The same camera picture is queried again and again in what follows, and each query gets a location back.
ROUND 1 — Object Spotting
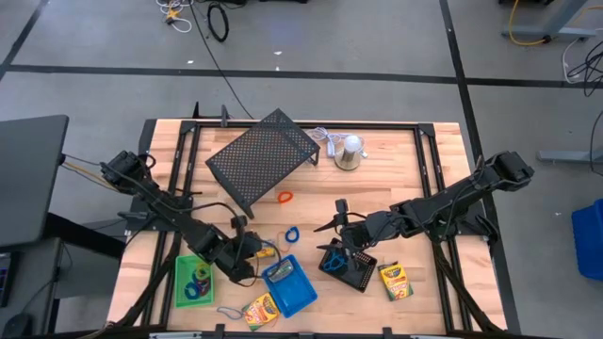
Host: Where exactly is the white yellow cable bundle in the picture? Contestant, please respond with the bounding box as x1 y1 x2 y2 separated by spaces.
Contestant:
155 0 194 35

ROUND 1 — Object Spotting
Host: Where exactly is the long black floor cable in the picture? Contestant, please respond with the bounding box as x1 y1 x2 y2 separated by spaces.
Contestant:
187 0 256 121

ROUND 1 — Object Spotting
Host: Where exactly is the black computer mouse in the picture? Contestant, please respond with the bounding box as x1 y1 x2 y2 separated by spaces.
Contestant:
1 312 33 339

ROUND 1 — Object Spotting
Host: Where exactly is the white lamp cable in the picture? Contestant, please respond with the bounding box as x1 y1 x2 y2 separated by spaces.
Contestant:
307 125 369 160

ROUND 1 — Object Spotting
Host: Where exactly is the coiled black floor cable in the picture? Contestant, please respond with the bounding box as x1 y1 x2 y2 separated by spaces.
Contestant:
206 1 231 44

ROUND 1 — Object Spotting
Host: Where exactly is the green plastic tray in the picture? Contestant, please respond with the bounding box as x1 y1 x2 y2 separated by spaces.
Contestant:
173 253 216 310

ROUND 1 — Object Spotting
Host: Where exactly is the grey-blue rubber band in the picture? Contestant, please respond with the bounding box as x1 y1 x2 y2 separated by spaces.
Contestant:
216 305 245 322

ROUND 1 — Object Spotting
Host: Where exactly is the blue plastic slotted basket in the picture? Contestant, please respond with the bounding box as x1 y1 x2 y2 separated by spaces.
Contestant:
260 253 319 320

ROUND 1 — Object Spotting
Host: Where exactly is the dark grey desk top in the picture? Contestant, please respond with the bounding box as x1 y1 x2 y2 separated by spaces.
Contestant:
0 114 71 250

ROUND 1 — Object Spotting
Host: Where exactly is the black plastic slotted basket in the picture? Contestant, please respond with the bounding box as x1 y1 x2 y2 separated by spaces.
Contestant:
318 237 379 294

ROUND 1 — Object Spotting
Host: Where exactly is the table lamp with white bulb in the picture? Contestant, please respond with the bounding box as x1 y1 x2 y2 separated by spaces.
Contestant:
334 135 365 172

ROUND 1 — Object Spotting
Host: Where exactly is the black cable bundle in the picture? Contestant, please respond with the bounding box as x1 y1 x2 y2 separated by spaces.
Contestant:
563 40 603 99

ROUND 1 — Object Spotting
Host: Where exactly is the black aluminium rig frame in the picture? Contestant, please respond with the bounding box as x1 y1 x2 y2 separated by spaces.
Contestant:
122 101 509 339

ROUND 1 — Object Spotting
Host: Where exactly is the teal rubber band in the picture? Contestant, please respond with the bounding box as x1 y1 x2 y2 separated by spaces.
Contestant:
321 252 350 274

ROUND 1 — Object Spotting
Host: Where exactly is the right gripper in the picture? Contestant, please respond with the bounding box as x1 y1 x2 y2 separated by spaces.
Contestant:
313 211 404 253

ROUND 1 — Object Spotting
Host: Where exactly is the blue floor bin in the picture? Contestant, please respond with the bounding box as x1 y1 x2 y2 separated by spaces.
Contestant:
571 198 603 283

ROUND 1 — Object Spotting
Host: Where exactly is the black perforated metal riser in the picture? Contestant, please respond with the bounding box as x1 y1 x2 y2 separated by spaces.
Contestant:
204 107 321 220

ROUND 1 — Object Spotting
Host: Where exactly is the small grey box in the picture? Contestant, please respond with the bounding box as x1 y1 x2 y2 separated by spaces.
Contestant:
267 259 296 284

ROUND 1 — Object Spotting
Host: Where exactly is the black keyboard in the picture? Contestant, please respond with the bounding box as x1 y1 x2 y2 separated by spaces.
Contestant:
0 252 14 308

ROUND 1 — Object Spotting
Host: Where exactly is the orange rubber band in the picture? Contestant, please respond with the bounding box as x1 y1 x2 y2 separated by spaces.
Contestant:
274 229 294 254

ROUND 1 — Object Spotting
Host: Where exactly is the grey desk foot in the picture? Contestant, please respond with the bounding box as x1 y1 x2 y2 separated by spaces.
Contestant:
500 0 598 42
538 149 603 166

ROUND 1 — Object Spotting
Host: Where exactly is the yellow green crayon box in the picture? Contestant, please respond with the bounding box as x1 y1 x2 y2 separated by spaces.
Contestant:
241 291 283 332
376 262 415 302

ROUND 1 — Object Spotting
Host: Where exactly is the yellow floor cable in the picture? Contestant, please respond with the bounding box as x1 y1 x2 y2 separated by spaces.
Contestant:
507 0 551 48

